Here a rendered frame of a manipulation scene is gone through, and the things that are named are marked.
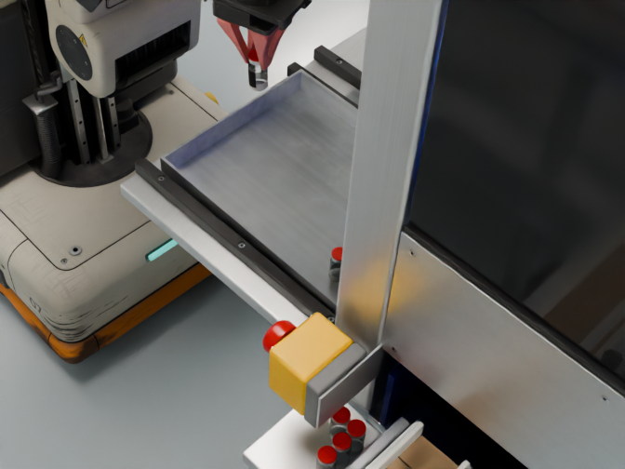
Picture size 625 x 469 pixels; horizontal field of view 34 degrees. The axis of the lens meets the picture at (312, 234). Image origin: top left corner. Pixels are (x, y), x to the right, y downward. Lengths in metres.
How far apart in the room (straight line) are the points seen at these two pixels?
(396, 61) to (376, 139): 0.09
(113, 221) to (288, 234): 0.87
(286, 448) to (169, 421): 1.04
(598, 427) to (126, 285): 1.37
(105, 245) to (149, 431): 0.40
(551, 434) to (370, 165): 0.29
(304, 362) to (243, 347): 1.24
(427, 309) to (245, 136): 0.56
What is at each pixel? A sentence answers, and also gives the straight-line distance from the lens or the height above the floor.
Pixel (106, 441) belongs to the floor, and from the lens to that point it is 2.16.
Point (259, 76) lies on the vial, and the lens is 1.17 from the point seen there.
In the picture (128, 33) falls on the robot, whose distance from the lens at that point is 1.74.
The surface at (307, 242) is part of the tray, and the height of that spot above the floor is 0.88.
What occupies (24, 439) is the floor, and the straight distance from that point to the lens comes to 2.19.
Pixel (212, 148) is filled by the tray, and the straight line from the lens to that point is 1.41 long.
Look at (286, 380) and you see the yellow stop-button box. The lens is 1.03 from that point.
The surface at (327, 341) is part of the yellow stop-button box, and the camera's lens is 1.03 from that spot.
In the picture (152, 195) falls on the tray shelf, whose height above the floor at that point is 0.88.
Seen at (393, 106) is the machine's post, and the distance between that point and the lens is 0.81.
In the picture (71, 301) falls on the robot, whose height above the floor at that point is 0.26.
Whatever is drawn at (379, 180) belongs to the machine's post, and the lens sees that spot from 0.88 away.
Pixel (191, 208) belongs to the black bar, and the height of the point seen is 0.90.
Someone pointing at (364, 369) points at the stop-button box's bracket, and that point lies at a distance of 1.04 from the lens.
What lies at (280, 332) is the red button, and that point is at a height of 1.01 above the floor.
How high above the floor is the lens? 1.89
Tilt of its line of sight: 51 degrees down
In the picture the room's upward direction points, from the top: 4 degrees clockwise
